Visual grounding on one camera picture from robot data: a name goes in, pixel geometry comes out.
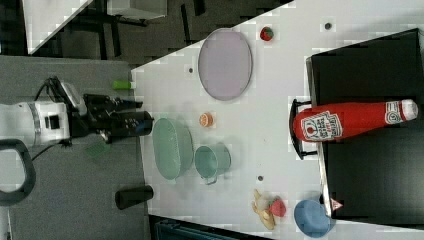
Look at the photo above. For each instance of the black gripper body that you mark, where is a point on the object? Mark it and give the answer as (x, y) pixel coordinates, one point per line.
(90, 115)

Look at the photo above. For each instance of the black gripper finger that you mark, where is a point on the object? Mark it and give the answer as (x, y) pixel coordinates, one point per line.
(124, 104)

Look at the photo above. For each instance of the red ketchup bottle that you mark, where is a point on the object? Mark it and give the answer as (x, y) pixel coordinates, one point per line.
(338, 121)

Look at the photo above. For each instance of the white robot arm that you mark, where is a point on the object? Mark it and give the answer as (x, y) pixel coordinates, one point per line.
(26, 125)

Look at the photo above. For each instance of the green marker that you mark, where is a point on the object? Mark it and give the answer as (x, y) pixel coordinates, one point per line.
(123, 85)

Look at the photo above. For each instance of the green spatula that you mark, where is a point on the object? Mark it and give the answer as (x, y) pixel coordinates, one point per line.
(97, 149)

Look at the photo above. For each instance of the green oval colander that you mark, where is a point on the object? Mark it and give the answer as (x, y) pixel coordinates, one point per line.
(173, 148)

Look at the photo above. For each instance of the orange slice toy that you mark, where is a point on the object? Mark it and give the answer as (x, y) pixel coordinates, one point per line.
(206, 119)

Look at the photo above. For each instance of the green mug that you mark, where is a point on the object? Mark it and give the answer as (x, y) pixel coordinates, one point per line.
(211, 161)

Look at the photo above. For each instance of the grey round plate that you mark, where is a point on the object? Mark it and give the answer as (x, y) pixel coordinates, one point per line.
(225, 64)

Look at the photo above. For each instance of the small red strawberry toy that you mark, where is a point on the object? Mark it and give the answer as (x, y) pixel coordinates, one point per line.
(266, 34)

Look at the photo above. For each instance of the peeled banana toy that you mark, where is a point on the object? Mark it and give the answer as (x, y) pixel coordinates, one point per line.
(261, 206)

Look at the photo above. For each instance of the red strawberry toy by banana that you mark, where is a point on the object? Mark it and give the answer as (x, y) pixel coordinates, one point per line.
(277, 207)

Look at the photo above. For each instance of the blue bowl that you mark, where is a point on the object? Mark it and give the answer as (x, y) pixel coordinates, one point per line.
(310, 217)

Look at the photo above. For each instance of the black cylinder post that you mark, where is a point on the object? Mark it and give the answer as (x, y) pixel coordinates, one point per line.
(133, 196)

